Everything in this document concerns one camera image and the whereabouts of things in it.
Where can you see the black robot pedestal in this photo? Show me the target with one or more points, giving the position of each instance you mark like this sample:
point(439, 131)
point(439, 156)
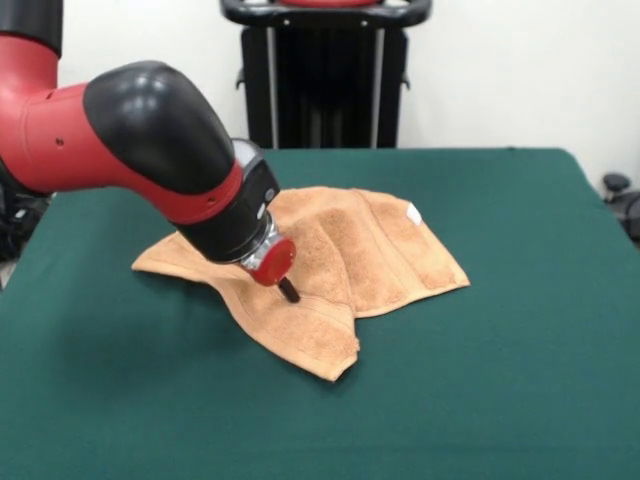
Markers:
point(325, 90)

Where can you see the black equipment box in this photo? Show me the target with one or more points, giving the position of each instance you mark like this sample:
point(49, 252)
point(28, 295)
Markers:
point(15, 225)

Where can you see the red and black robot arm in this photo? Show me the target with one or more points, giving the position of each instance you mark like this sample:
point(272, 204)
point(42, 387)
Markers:
point(150, 135)

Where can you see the grey chair base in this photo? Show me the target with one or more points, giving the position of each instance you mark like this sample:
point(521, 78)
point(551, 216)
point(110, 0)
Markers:
point(622, 200)

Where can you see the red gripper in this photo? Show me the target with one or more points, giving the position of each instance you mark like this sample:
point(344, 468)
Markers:
point(274, 261)

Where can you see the dark green table cloth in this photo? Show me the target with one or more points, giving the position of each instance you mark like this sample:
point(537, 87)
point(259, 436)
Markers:
point(150, 400)

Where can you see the tan terry towel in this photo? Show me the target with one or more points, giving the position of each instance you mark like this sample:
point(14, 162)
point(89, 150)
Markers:
point(400, 250)

